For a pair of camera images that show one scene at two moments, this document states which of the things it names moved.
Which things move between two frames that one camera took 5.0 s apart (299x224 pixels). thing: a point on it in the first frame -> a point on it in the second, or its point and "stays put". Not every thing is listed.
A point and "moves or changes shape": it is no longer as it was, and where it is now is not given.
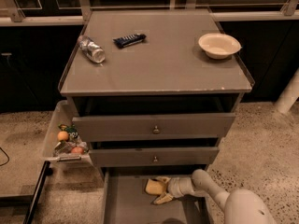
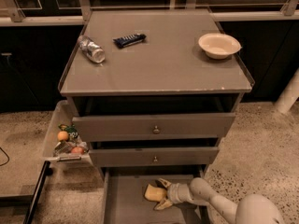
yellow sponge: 154,188 moves or changes shape
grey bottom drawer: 125,200 stays put
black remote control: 128,40 stays put
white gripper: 177,188 -> 173,192
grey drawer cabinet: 153,89 stays put
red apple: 78,150 stays put
